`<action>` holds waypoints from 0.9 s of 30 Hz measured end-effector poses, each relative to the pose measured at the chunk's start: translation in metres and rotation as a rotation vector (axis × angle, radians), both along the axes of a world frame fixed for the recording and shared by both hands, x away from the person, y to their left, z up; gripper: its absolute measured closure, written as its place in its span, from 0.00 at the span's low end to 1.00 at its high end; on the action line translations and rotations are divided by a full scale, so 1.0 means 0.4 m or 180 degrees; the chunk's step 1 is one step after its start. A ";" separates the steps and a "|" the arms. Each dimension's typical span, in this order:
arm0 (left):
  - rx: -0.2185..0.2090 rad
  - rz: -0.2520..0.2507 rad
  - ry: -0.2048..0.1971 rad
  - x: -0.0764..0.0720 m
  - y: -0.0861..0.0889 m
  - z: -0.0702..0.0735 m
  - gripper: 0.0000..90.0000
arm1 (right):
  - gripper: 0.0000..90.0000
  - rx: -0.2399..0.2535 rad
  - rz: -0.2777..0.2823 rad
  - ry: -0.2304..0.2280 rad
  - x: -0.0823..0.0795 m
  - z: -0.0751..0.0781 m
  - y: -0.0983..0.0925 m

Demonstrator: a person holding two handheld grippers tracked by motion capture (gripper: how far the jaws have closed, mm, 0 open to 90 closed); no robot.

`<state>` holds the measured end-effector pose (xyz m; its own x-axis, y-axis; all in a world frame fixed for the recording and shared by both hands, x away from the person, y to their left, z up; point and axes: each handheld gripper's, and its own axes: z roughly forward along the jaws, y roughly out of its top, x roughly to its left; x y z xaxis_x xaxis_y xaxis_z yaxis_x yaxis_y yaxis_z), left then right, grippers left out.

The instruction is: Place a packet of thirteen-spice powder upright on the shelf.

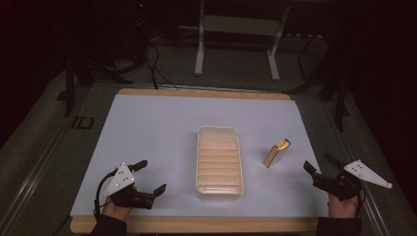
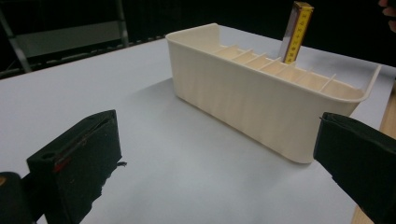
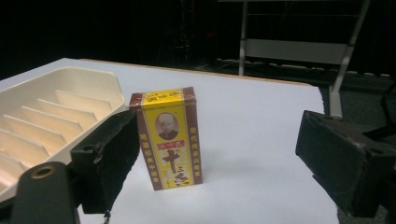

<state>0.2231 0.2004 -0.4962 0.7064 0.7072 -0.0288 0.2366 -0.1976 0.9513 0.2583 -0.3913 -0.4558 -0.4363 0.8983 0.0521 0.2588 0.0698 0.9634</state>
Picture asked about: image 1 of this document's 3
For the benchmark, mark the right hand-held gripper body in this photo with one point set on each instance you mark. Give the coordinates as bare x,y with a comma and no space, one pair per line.
344,185

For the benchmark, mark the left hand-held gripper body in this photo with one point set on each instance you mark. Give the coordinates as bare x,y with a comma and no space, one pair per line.
118,183

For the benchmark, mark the white ribbed plastic tray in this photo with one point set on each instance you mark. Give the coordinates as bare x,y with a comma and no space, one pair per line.
219,164

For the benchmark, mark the person's right hand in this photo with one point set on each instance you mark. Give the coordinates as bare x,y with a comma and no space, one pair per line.
342,208

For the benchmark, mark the person's left hand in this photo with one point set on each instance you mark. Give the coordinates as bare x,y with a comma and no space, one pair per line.
116,210

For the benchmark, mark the white table mat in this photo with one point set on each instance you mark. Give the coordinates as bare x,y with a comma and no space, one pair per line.
157,137

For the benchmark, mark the dark metal stand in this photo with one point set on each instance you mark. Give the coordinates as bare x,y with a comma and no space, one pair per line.
69,91
341,108

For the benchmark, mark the dark equipment rack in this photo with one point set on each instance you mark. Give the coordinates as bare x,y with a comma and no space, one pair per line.
139,26

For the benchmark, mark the white metal stand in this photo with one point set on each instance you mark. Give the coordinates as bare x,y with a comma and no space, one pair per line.
239,25

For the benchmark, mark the black floor bracket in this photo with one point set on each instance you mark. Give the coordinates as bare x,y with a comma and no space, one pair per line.
82,123

